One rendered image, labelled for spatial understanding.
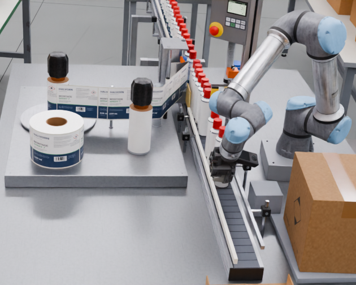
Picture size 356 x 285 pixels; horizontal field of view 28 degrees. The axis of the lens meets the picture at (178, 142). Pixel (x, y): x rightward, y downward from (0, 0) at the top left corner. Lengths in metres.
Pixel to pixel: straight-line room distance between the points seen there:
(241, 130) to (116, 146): 0.73
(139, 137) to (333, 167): 0.79
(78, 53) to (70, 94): 3.27
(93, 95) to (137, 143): 0.30
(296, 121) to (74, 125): 0.84
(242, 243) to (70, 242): 0.56
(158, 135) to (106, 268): 0.83
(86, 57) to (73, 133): 3.50
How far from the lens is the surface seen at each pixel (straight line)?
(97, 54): 6.15
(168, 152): 2.79
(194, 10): 5.49
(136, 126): 2.71
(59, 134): 2.59
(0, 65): 5.91
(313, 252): 2.26
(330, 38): 2.43
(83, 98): 2.90
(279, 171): 2.77
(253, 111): 2.31
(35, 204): 2.55
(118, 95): 2.89
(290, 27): 2.50
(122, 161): 2.71
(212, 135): 2.63
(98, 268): 2.25
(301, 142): 2.81
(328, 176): 2.29
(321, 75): 2.55
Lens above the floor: 2.22
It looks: 28 degrees down
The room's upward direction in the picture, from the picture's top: 5 degrees clockwise
